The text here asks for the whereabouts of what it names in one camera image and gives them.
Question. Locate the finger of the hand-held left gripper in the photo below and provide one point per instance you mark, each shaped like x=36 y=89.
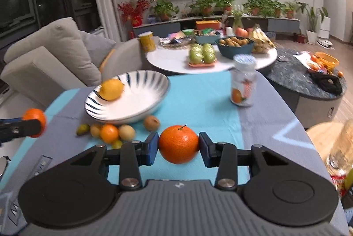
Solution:
x=24 y=128

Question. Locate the striped ceramic bowl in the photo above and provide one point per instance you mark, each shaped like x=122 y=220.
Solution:
x=138 y=98

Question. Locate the dark teal bowl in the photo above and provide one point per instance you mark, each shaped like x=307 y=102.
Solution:
x=234 y=53

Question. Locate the small dark potted plant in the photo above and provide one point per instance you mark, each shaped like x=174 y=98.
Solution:
x=300 y=37

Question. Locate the beige sofa back cushion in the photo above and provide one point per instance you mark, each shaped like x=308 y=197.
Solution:
x=55 y=40

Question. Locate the pile of longans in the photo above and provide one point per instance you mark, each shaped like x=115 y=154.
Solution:
x=234 y=41

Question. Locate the red flower decoration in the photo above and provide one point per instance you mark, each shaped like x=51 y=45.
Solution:
x=133 y=8

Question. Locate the large orange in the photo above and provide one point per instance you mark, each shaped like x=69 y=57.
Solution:
x=178 y=144

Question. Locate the grey cushion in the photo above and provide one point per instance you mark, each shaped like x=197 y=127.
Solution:
x=96 y=45

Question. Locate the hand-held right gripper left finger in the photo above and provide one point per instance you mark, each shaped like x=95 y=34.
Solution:
x=153 y=149

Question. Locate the light blue basket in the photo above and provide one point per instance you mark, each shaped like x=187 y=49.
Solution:
x=205 y=39

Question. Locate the round wooden stool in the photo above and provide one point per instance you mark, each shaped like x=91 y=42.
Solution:
x=322 y=139

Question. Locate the small green fruit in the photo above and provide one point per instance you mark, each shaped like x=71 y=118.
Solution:
x=117 y=144
x=82 y=129

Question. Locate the black bag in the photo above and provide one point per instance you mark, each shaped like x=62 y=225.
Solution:
x=326 y=82

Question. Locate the dark marble round table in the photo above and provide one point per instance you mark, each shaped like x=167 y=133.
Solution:
x=289 y=78

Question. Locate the small yellow fruit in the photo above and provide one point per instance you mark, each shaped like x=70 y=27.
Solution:
x=95 y=130

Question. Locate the clear glass container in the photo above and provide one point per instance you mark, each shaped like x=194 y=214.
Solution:
x=342 y=153

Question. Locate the potted green plant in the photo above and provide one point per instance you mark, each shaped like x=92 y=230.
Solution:
x=275 y=8
x=164 y=9
x=227 y=4
x=289 y=9
x=255 y=7
x=205 y=5

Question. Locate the spider plant in glass vase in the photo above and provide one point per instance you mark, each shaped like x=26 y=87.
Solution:
x=237 y=22

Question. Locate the white paper sheet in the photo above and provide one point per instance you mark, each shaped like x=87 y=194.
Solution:
x=303 y=58

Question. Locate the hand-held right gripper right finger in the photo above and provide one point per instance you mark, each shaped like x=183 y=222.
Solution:
x=203 y=149

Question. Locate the clear bottle with orange label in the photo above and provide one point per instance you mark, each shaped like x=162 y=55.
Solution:
x=242 y=81

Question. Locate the yellow lemon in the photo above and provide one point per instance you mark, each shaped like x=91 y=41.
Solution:
x=111 y=89

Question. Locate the pile of snack packets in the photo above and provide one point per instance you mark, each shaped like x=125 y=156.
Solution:
x=175 y=41

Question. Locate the bunch of bananas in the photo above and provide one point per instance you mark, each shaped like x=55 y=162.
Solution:
x=260 y=38

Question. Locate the small white cup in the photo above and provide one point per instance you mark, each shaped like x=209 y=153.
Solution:
x=229 y=31

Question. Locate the yellow cushion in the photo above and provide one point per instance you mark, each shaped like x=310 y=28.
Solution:
x=106 y=59

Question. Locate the orange plastic basket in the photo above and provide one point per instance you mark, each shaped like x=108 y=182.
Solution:
x=326 y=59

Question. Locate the yellow can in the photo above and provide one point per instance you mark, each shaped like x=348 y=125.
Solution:
x=147 y=42

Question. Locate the blue and grey tablecloth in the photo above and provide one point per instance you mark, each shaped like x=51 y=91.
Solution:
x=198 y=98

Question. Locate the green round container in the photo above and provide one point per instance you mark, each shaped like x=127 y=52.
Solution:
x=188 y=31

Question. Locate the white round table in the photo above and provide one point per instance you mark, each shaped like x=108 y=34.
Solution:
x=171 y=59

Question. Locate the brown round fruit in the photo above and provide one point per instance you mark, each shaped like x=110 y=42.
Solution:
x=151 y=123

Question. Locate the pack of green apples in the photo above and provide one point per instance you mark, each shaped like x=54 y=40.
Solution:
x=202 y=53

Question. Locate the orange box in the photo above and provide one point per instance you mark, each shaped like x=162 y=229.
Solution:
x=208 y=25

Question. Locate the tall plant in white pot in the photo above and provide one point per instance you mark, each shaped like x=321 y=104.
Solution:
x=313 y=18

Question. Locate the grey television cabinet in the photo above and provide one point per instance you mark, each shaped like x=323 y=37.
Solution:
x=179 y=25

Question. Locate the pale yellow round fruit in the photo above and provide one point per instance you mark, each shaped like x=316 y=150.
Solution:
x=126 y=132

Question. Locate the beige sofa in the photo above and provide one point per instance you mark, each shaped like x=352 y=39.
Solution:
x=41 y=70

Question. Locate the small orange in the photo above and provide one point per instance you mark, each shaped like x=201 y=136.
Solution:
x=109 y=133
x=33 y=114

